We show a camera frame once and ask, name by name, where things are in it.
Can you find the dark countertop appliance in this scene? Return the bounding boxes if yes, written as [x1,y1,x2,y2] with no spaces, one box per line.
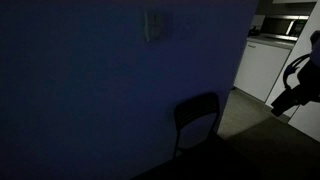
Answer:
[247,25,262,37]

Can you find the steel microwave oven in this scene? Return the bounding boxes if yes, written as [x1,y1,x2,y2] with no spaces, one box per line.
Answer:
[260,14,310,42]

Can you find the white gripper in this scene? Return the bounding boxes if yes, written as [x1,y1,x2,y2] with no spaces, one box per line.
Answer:
[270,88,304,118]

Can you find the black perforated chair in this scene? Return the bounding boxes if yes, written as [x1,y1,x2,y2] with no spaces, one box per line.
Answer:
[172,92,222,158]

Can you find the white kitchen base cabinet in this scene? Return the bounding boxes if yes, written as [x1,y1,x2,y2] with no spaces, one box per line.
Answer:
[233,39,293,103]

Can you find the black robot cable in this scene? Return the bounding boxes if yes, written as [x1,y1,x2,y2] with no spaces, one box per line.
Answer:
[282,53,311,90]

